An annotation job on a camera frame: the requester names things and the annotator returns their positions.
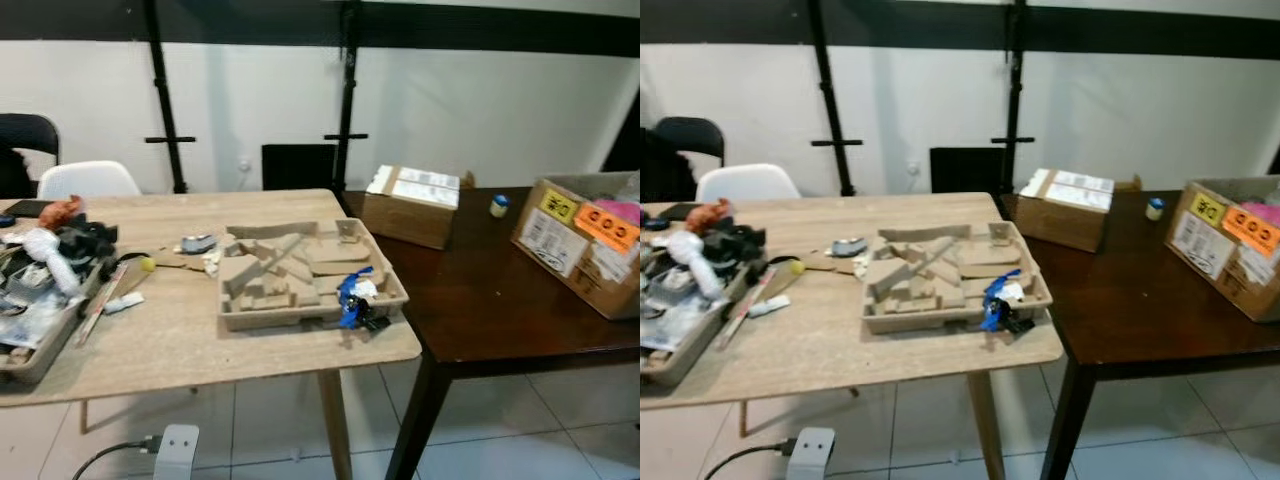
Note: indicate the small white-labelled cardboard box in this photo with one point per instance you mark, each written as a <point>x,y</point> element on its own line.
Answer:
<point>1060,225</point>
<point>405,220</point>

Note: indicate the crumpled orange-red wrapper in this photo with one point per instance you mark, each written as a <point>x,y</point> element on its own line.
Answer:
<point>60,210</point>
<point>713,212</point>

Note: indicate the light wooden table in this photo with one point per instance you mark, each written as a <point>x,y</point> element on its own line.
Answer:
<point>830,355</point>
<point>180,350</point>

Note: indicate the black flat panel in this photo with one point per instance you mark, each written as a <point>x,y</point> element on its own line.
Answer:
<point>298,168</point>
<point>965,170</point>

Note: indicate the grey tray of clutter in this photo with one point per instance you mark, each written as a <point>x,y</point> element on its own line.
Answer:
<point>30,365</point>
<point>680,365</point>

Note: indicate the red white flat stick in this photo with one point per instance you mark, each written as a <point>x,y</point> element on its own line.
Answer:
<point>100,305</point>
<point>745,308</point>

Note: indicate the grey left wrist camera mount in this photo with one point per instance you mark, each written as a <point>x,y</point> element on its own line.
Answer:
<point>812,458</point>
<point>178,455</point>

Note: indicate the black plastic gadget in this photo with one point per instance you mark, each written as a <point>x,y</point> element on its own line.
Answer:
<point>735,245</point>
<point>85,240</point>

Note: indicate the white plastic bottle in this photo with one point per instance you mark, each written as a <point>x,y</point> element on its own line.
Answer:
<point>45,250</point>
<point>690,250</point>

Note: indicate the black phone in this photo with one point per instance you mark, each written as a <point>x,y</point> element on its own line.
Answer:
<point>680,210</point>
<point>28,207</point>

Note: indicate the white plastic chair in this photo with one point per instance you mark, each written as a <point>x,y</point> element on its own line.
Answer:
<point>748,184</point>
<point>88,180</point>

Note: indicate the blue and black clamp gadget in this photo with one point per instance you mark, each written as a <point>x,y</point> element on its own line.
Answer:
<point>350,300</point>
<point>995,300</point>

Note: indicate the small white tube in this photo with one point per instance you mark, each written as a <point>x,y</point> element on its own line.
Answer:
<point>768,306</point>
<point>122,303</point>

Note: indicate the moulded pulp cardboard tray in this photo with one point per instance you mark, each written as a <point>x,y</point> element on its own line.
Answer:
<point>300,290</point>
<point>940,290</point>

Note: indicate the pink item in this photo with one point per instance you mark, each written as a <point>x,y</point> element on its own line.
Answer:
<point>622,210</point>
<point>1272,213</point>

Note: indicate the black chair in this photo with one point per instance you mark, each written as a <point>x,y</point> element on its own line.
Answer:
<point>25,130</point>
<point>690,135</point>

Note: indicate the small white jar blue lid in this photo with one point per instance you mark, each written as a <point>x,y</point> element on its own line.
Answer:
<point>498,207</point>
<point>1155,210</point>

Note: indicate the large orange-labelled cardboard box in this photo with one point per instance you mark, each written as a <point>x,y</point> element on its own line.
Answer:
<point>560,250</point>
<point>1215,250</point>

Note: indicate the black pole with crossbar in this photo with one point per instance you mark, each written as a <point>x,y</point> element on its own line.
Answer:
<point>165,100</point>
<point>346,100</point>
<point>830,100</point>
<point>1014,100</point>

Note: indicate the small grey blue gadget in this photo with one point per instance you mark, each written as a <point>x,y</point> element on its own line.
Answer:
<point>848,246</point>
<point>197,244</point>

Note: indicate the flat brown cardboard piece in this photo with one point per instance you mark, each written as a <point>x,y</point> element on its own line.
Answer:
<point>180,263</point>
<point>830,266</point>

